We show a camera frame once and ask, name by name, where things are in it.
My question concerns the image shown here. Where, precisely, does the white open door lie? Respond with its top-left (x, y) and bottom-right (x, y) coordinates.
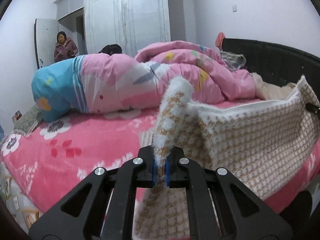
top-left (34, 18), bottom-right (58, 69)

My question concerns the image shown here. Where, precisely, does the beige white houndstooth garment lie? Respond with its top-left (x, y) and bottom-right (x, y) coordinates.
top-left (133, 77), bottom-right (319, 239)

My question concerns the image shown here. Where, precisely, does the cream ribbed knit cardigan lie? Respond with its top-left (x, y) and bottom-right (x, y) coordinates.
top-left (251, 73), bottom-right (297, 100)

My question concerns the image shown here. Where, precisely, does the pink floral duvet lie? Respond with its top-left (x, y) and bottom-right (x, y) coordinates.
top-left (31, 41), bottom-right (256, 122)

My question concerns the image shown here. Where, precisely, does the grey patterned pillow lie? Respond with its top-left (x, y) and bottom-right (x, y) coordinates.
top-left (13, 105), bottom-right (43, 137)

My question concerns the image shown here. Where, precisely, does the black bed headboard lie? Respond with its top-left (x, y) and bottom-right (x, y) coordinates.
top-left (222, 38), bottom-right (319, 91)

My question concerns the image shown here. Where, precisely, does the white wardrobe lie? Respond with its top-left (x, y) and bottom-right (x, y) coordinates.
top-left (55, 0), bottom-right (171, 56)

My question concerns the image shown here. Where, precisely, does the woman in maroon jacket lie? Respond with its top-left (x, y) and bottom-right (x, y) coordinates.
top-left (54, 31), bottom-right (78, 62)

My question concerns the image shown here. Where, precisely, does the dark haired person behind duvet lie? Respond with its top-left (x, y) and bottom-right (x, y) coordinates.
top-left (99, 44), bottom-right (122, 56)

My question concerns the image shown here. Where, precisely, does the pink flower fleece blanket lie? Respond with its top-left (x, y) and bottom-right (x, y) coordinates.
top-left (0, 97), bottom-right (320, 230)

